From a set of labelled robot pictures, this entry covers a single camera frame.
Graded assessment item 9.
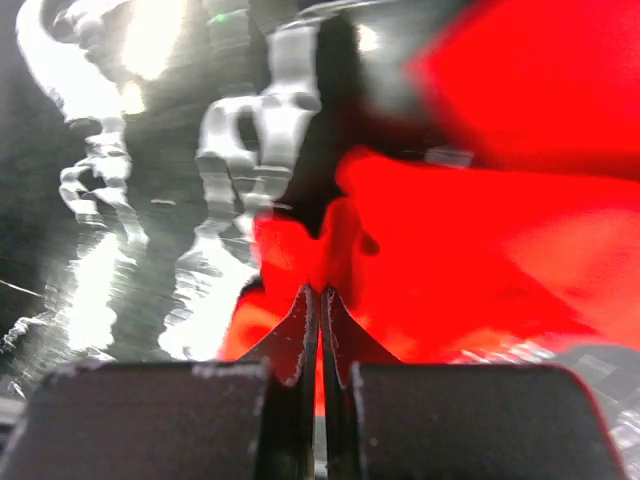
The black marbled table mat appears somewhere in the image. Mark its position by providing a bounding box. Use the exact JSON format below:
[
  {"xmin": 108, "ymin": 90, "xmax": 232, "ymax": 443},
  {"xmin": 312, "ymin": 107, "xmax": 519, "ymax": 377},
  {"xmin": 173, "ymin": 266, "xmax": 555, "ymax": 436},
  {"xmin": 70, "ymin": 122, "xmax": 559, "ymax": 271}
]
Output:
[{"xmin": 1, "ymin": 1, "xmax": 639, "ymax": 479}]

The red t shirt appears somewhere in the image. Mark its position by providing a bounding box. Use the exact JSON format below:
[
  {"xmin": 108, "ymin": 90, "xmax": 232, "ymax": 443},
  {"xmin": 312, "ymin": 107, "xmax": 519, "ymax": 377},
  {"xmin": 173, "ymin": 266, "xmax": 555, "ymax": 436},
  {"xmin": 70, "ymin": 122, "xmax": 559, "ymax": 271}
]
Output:
[{"xmin": 217, "ymin": 0, "xmax": 640, "ymax": 366}]

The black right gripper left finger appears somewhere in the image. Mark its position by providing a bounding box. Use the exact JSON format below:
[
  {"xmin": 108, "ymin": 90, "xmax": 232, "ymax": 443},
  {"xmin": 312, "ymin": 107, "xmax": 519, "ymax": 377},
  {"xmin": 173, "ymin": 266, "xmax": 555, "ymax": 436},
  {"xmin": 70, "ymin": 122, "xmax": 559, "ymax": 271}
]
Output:
[{"xmin": 1, "ymin": 286, "xmax": 318, "ymax": 480}]

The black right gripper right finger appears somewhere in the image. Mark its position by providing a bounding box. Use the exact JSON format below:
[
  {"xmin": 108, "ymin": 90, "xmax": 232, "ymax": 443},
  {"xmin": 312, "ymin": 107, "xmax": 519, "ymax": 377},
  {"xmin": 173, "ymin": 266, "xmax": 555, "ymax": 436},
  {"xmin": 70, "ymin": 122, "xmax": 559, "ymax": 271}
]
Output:
[{"xmin": 320, "ymin": 288, "xmax": 627, "ymax": 479}]

